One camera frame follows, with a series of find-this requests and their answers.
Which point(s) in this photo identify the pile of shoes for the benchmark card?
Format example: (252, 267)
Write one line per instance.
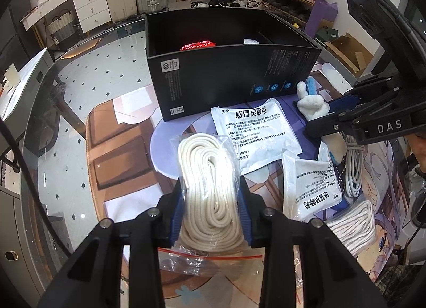
(251, 4)

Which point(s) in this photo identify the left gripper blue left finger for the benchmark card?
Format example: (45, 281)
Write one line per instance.
(91, 277)

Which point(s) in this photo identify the wicker laundry basket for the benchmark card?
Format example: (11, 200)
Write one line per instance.
(62, 27)

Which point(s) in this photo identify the red packaged item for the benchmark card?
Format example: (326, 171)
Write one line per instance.
(198, 45)

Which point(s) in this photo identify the anime print table mat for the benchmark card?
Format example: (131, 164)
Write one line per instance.
(135, 157)

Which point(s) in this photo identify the white medicine packet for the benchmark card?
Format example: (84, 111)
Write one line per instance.
(309, 186)
(259, 135)

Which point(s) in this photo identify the white plush toy blue ear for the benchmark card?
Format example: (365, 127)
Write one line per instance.
(314, 106)

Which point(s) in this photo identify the white dressing desk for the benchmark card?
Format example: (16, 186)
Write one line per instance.
(90, 14)

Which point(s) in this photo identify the brown cardboard box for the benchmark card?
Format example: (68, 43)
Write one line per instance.
(351, 53)

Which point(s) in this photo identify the black cardboard box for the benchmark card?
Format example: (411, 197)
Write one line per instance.
(257, 56)

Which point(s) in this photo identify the white coffee table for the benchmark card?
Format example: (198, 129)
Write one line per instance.
(19, 99)

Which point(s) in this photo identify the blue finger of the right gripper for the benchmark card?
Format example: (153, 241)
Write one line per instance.
(335, 122)
(344, 103)

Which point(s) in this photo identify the grey side cabinet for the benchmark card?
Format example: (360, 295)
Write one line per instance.
(23, 268)

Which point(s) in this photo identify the purple yoga mat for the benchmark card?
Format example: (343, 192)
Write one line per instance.
(321, 11)

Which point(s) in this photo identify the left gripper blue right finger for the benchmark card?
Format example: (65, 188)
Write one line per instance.
(331, 277)

